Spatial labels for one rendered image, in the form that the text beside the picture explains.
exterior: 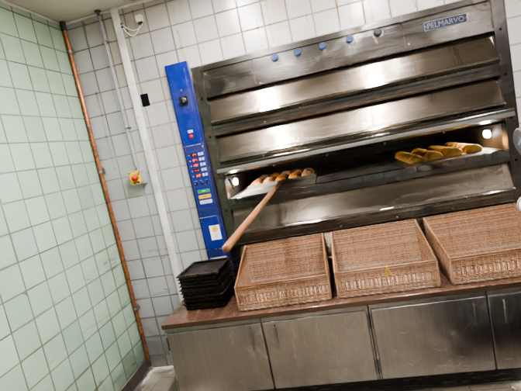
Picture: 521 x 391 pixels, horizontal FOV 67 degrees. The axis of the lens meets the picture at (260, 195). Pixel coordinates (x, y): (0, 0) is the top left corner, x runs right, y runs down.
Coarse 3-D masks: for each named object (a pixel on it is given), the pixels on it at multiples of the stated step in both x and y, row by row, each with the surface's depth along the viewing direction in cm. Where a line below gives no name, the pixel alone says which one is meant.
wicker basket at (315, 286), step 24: (288, 240) 268; (312, 240) 265; (240, 264) 253; (264, 264) 270; (288, 264) 267; (312, 264) 264; (240, 288) 230; (264, 288) 227; (288, 288) 225; (312, 288) 224
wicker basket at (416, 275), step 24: (360, 240) 259; (384, 240) 256; (408, 240) 252; (336, 264) 258; (360, 264) 257; (384, 264) 254; (408, 264) 212; (432, 264) 211; (336, 288) 221; (360, 288) 219; (384, 288) 217; (408, 288) 215
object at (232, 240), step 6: (276, 186) 274; (270, 192) 247; (264, 198) 228; (270, 198) 238; (264, 204) 216; (258, 210) 197; (252, 216) 181; (246, 222) 170; (240, 228) 159; (246, 228) 165; (234, 234) 150; (240, 234) 154; (228, 240) 141; (234, 240) 144; (228, 246) 137
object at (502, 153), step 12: (468, 156) 248; (480, 156) 244; (492, 156) 243; (504, 156) 242; (408, 168) 252; (420, 168) 251; (432, 168) 250; (336, 180) 263; (348, 180) 259; (360, 180) 258; (372, 180) 257; (276, 192) 268; (288, 192) 267; (300, 192) 265
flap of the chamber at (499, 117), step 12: (468, 120) 228; (480, 120) 227; (492, 120) 231; (408, 132) 235; (420, 132) 233; (432, 132) 236; (348, 144) 241; (360, 144) 240; (372, 144) 248; (288, 156) 248; (300, 156) 247; (312, 156) 255; (228, 168) 255; (240, 168) 254; (252, 168) 268
